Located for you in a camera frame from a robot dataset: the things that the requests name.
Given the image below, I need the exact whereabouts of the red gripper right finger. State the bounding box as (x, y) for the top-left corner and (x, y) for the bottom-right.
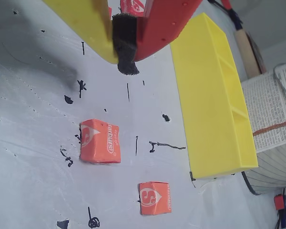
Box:
(111, 0), (204, 76)

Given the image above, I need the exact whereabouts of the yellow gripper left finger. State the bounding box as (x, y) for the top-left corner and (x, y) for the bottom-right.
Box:
(41, 0), (119, 65)

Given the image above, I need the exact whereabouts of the orange Starburst candy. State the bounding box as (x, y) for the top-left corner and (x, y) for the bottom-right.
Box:
(79, 118), (122, 165)
(137, 181), (172, 216)

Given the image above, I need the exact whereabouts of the yellow three-compartment box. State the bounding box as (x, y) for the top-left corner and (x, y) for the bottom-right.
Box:
(170, 12), (259, 179)

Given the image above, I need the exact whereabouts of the white container with printed label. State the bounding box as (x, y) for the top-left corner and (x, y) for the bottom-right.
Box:
(240, 61), (286, 196)

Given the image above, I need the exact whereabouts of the brown rubber band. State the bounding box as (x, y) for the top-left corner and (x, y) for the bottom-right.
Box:
(252, 118), (286, 137)

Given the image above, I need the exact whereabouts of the white plastic table cover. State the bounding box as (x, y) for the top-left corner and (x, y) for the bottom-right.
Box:
(0, 0), (286, 229)

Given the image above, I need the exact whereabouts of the red clip with dark wires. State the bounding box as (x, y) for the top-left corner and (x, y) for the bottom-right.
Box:
(219, 0), (244, 31)
(273, 188), (286, 229)

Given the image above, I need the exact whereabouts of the wooden tool handle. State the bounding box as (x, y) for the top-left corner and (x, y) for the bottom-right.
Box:
(233, 30), (267, 79)

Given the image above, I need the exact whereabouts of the thin grey wire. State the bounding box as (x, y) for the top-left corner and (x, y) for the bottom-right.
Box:
(273, 62), (286, 107)

